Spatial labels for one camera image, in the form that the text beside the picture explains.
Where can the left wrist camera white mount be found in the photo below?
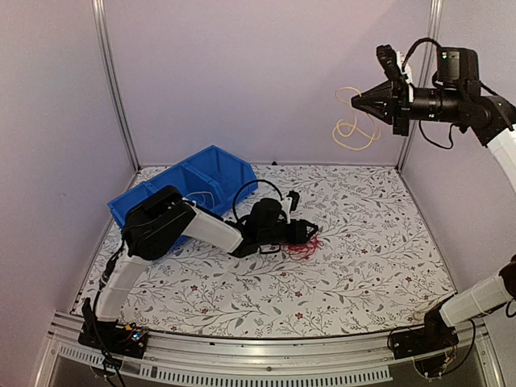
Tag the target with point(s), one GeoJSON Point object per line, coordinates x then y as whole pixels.
{"type": "Point", "coordinates": [289, 204]}

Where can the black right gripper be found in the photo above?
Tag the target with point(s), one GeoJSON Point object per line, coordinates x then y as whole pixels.
{"type": "Point", "coordinates": [389, 111]}

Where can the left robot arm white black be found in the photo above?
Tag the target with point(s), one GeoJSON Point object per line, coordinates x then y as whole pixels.
{"type": "Point", "coordinates": [153, 227]}

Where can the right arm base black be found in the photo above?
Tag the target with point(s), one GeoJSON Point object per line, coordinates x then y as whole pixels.
{"type": "Point", "coordinates": [433, 336]}

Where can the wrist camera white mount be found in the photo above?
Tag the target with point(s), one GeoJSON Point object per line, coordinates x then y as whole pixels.
{"type": "Point", "coordinates": [289, 204]}
{"type": "Point", "coordinates": [399, 74]}

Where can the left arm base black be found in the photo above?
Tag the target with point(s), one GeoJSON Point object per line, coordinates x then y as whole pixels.
{"type": "Point", "coordinates": [129, 340]}

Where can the blue three-compartment plastic bin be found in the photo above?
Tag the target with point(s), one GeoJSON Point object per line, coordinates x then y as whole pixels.
{"type": "Point", "coordinates": [212, 177]}

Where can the left aluminium frame post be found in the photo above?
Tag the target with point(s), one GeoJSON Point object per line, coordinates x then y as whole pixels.
{"type": "Point", "coordinates": [102, 31]}

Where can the floral patterned table mat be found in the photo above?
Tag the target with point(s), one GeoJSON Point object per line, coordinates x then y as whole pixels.
{"type": "Point", "coordinates": [375, 266]}

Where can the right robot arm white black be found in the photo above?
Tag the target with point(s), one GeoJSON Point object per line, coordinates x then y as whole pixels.
{"type": "Point", "coordinates": [457, 97]}

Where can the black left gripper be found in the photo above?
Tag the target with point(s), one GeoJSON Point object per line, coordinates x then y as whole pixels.
{"type": "Point", "coordinates": [298, 235]}

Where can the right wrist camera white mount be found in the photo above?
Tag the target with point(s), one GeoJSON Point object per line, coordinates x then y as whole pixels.
{"type": "Point", "coordinates": [399, 74]}

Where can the aluminium front rail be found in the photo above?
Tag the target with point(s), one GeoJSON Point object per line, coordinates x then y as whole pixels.
{"type": "Point", "coordinates": [186, 360]}

